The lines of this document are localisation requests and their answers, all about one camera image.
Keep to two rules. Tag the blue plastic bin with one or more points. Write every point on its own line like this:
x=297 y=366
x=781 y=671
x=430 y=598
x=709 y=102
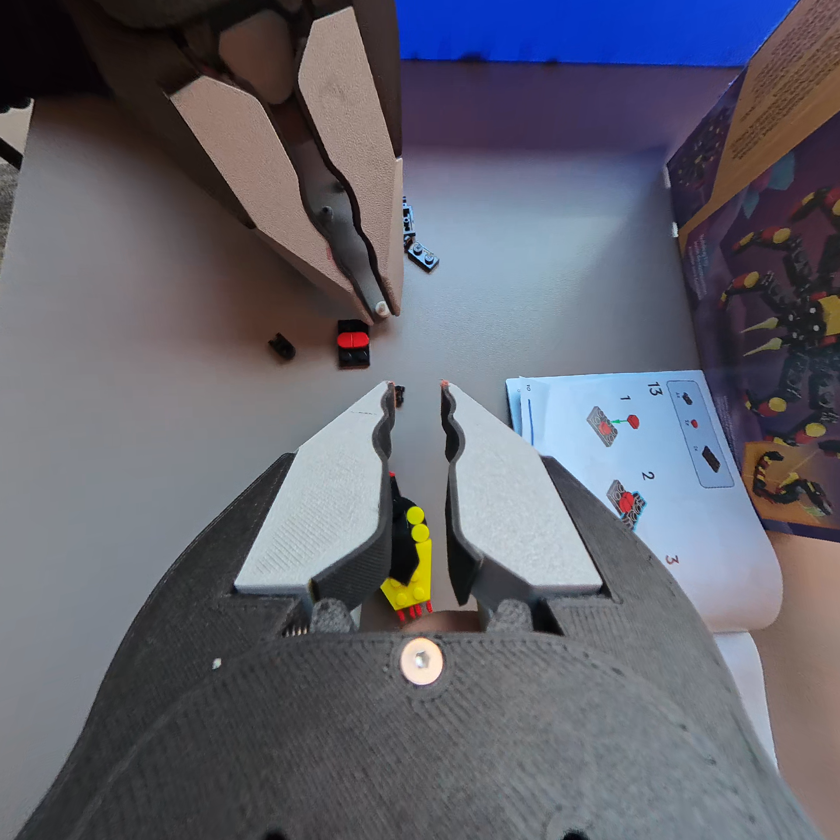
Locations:
x=590 y=29

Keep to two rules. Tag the small black lego clip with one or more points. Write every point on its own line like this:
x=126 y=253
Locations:
x=282 y=346

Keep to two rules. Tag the lego instruction booklet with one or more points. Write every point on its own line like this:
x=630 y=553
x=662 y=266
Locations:
x=656 y=459

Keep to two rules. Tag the black lego hinge plate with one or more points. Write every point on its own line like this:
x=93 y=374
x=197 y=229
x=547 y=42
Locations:
x=423 y=256

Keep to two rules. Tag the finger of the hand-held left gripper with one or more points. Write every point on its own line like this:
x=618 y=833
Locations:
x=262 y=184
x=354 y=111

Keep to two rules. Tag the yellow black lego assembly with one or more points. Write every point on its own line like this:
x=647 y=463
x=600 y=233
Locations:
x=420 y=571

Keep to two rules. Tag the black lego hinge piece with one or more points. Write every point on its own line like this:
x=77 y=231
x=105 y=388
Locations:
x=408 y=220

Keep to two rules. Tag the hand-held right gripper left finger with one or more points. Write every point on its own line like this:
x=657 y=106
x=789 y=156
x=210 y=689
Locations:
x=321 y=512

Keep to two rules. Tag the lego set box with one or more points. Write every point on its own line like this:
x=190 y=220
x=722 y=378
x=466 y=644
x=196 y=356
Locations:
x=768 y=315

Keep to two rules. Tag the black lego plate red tiles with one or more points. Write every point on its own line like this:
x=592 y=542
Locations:
x=354 y=344

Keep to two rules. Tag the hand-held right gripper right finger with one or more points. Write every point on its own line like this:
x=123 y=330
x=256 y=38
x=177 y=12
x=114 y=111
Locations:
x=518 y=512

